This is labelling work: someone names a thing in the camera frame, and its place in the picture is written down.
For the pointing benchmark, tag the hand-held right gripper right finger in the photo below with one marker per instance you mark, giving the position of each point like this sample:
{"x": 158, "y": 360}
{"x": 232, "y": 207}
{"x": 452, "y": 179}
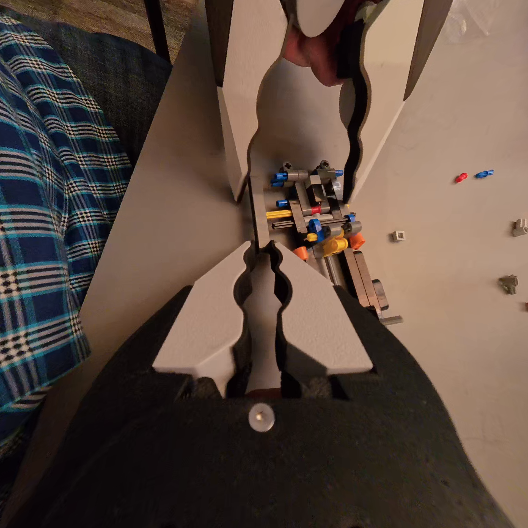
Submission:
{"x": 326, "y": 330}

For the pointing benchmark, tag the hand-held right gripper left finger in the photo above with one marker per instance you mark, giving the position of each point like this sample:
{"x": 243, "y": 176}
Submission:
{"x": 202, "y": 330}

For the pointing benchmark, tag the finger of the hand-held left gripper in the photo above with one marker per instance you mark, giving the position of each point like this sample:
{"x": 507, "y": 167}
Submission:
{"x": 387, "y": 62}
{"x": 243, "y": 62}

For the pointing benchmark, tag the grey lego beam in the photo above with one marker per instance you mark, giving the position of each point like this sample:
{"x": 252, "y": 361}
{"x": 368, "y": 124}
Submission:
{"x": 260, "y": 214}

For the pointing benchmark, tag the black lego model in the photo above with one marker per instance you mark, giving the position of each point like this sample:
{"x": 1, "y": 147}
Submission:
{"x": 317, "y": 194}

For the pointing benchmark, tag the small white lego piece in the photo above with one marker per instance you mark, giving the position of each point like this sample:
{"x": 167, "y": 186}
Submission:
{"x": 397, "y": 236}

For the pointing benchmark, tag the red lego pin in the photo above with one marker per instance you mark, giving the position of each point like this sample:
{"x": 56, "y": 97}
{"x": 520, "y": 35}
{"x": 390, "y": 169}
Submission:
{"x": 461, "y": 177}

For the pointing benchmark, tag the blue lego pin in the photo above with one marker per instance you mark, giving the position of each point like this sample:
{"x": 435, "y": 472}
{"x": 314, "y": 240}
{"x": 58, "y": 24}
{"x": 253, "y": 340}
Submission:
{"x": 484, "y": 173}

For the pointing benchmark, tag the dark grey lego connector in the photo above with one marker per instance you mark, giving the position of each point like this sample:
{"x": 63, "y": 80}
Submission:
{"x": 508, "y": 284}

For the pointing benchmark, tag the light grey lego connector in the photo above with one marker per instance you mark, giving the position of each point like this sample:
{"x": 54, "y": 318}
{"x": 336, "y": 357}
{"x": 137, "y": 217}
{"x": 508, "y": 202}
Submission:
{"x": 520, "y": 227}

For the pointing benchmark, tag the person's left hand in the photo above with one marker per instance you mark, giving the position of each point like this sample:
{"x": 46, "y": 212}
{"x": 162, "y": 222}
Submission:
{"x": 317, "y": 57}

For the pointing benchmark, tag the black table leg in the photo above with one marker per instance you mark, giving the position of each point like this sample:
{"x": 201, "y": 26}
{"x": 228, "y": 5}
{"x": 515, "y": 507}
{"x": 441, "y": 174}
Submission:
{"x": 156, "y": 29}

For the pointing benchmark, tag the clear plastic bag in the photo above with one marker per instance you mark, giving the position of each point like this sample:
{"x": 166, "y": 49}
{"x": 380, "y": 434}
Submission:
{"x": 466, "y": 24}

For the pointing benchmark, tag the blue plaid shirt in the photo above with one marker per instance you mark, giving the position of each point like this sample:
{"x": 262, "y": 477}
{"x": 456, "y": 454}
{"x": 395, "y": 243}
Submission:
{"x": 49, "y": 206}

